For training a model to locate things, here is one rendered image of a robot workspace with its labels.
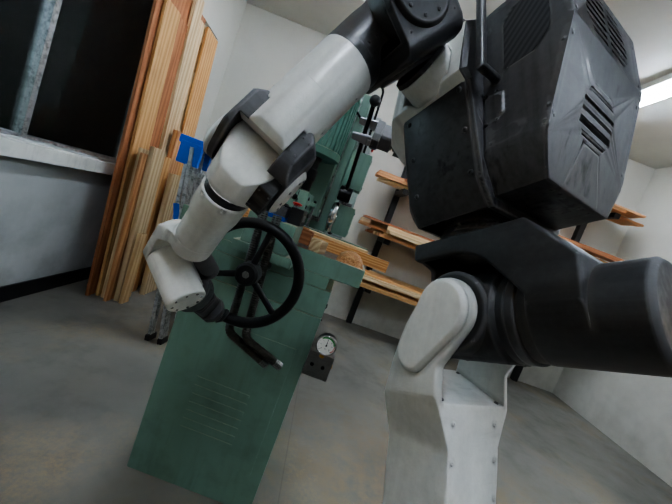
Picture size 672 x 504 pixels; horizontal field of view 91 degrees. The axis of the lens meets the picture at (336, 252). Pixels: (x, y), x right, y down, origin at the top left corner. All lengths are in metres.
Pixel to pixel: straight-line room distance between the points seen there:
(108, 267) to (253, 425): 1.69
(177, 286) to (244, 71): 3.44
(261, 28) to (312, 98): 3.60
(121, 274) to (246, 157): 2.19
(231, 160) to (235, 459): 1.06
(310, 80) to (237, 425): 1.06
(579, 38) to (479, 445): 0.52
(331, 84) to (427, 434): 0.47
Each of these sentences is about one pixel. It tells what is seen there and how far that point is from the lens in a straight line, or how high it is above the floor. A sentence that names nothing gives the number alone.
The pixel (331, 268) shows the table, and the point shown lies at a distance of 1.02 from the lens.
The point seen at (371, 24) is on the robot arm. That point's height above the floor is 1.27.
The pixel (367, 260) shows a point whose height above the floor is 0.92.
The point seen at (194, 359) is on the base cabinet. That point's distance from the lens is 1.21.
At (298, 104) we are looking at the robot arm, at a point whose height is 1.14.
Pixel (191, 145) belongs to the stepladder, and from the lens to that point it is 2.03.
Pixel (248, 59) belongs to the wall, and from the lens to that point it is 3.95.
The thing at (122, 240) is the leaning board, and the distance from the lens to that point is 2.52.
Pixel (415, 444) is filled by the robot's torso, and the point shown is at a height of 0.77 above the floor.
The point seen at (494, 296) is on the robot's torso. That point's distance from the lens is 0.45.
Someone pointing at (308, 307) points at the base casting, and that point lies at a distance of 1.05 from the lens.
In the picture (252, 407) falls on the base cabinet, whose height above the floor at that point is 0.36.
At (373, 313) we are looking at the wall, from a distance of 3.75.
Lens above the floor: 1.02
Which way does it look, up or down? 6 degrees down
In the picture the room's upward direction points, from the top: 20 degrees clockwise
